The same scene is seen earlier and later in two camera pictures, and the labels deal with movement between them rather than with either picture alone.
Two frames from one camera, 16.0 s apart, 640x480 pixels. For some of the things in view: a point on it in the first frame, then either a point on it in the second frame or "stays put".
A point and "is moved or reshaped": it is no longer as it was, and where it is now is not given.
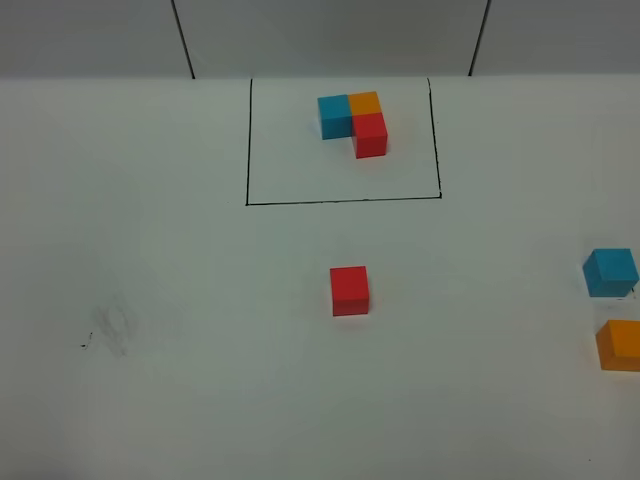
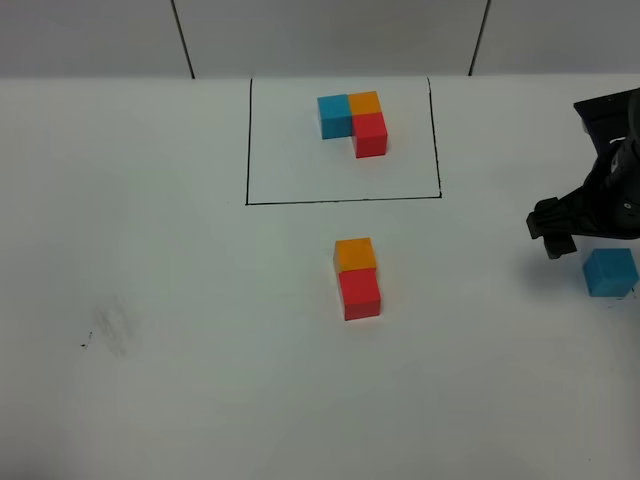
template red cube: x=369 y=135 stays put
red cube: x=349 y=290 is moved or reshaped
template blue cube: x=335 y=117 stays put
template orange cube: x=365 y=102 stays put
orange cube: x=618 y=343 to x=354 y=254
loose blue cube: x=610 y=272 stays put
